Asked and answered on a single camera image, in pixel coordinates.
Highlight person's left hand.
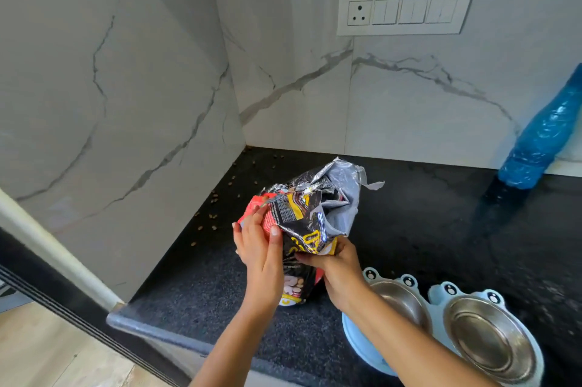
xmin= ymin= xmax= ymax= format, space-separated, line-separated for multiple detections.
xmin=232 ymin=205 xmax=286 ymax=308

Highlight person's right hand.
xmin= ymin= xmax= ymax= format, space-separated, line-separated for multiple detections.
xmin=295 ymin=237 xmax=365 ymax=313

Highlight pet food bag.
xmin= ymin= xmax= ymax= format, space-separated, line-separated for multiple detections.
xmin=237 ymin=157 xmax=385 ymax=308

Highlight person's left forearm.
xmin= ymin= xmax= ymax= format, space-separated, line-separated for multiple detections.
xmin=189 ymin=296 xmax=279 ymax=387

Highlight person's right forearm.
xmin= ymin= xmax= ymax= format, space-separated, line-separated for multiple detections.
xmin=339 ymin=282 xmax=501 ymax=387

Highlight scattered pet food kibbles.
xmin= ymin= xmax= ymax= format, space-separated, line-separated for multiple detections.
xmin=190 ymin=148 xmax=285 ymax=248

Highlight steel pet bowl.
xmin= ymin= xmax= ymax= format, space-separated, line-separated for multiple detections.
xmin=443 ymin=296 xmax=537 ymax=385
xmin=369 ymin=281 xmax=433 ymax=335

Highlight light blue pet feeder stand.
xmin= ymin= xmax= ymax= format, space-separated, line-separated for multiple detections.
xmin=341 ymin=267 xmax=545 ymax=387

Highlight blue plastic bottle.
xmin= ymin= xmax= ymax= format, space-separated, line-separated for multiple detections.
xmin=497 ymin=63 xmax=582 ymax=190

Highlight white wall switch panel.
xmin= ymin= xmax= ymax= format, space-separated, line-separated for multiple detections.
xmin=336 ymin=0 xmax=477 ymax=36

